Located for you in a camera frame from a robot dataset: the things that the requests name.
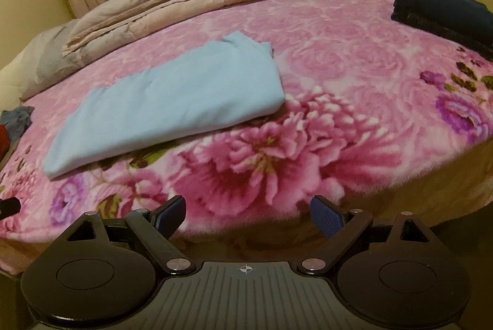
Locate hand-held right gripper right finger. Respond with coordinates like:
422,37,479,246
296,195,428,275

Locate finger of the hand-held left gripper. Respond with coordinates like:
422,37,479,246
0,197,22,220

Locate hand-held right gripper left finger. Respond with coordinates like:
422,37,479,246
63,195,197,275

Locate light blue shirt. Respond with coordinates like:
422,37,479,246
42,30,286,180

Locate grey-blue clothes pile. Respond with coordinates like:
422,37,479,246
0,106,35,146

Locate red cloth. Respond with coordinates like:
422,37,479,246
0,124,10,160

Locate pink floral blanket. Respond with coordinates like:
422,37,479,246
0,0,493,273

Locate beige comforter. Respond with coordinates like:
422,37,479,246
0,0,407,102

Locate dark blue folded garment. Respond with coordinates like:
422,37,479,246
390,0,493,60

